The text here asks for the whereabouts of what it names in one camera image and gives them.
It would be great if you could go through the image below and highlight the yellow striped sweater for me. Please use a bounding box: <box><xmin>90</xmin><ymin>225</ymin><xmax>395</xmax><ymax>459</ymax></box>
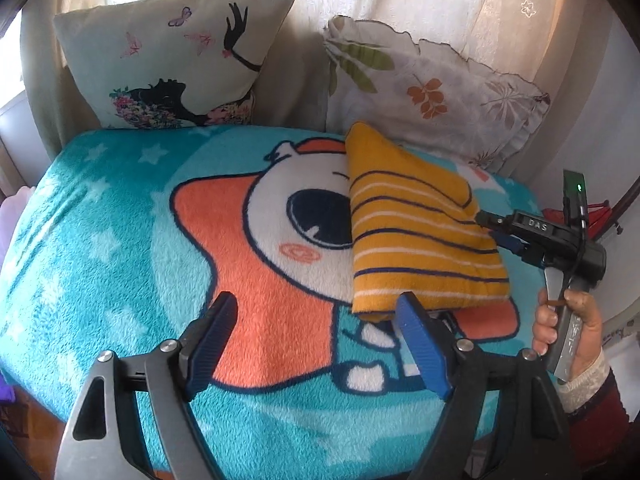
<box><xmin>344</xmin><ymin>120</ymin><xmax>512</xmax><ymax>324</ymax></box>

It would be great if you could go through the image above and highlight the silhouette and butterfly print pillow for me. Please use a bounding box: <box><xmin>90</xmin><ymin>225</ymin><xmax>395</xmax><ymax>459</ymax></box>
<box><xmin>52</xmin><ymin>0</ymin><xmax>297</xmax><ymax>131</ymax></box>

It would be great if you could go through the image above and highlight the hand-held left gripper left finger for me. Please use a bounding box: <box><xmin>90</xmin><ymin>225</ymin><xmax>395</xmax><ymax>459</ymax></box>
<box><xmin>54</xmin><ymin>291</ymin><xmax>239</xmax><ymax>480</ymax></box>

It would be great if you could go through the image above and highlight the person's right hand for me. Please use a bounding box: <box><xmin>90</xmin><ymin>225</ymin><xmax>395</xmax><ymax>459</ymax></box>
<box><xmin>530</xmin><ymin>289</ymin><xmax>606</xmax><ymax>381</ymax></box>

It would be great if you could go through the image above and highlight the teal cartoon print blanket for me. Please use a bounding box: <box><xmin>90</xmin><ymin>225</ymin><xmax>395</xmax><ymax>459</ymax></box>
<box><xmin>0</xmin><ymin>124</ymin><xmax>547</xmax><ymax>480</ymax></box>

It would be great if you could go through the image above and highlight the person's right forearm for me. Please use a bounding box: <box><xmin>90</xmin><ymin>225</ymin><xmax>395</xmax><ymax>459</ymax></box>
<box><xmin>554</xmin><ymin>350</ymin><xmax>632</xmax><ymax>480</ymax></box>

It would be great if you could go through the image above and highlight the red rack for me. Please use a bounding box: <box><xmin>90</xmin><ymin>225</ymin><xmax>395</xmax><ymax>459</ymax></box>
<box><xmin>584</xmin><ymin>198</ymin><xmax>624</xmax><ymax>242</ymax></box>

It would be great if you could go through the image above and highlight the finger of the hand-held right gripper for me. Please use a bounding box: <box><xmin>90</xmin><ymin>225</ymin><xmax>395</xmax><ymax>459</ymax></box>
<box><xmin>492</xmin><ymin>231</ymin><xmax>547</xmax><ymax>269</ymax></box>
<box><xmin>474</xmin><ymin>211</ymin><xmax>519</xmax><ymax>234</ymax></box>

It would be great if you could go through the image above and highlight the leaf print pillow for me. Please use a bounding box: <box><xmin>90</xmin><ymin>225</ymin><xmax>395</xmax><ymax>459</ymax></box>
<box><xmin>322</xmin><ymin>14</ymin><xmax>552</xmax><ymax>174</ymax></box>

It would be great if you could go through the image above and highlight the window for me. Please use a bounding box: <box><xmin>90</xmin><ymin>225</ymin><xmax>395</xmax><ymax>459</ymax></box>
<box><xmin>0</xmin><ymin>12</ymin><xmax>27</xmax><ymax>113</ymax></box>

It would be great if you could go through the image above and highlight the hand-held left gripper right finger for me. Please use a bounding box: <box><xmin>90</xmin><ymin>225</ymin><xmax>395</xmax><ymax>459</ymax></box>
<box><xmin>395</xmin><ymin>290</ymin><xmax>584</xmax><ymax>480</ymax></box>

